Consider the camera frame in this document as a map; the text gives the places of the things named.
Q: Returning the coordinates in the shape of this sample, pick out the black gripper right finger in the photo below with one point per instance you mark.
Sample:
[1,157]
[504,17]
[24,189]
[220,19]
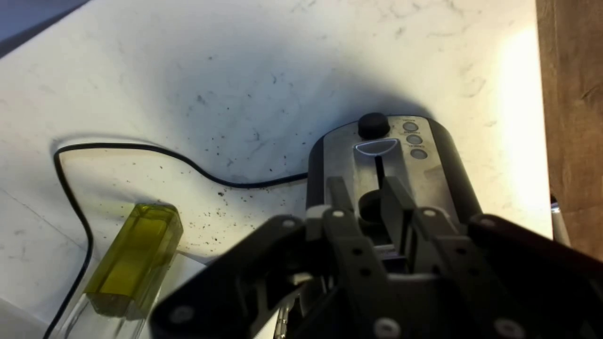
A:
[529,275]

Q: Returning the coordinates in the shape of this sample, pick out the glass olive oil bottle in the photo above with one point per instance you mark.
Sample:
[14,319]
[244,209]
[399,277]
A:
[135,256]

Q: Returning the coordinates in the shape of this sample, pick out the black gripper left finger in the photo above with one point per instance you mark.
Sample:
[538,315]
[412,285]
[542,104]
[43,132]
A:
[284,275]

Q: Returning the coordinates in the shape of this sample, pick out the black and silver toaster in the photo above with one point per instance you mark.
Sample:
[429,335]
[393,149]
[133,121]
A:
[406,172]

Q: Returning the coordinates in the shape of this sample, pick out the black toaster lever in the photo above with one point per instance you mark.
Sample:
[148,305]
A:
[371,206]

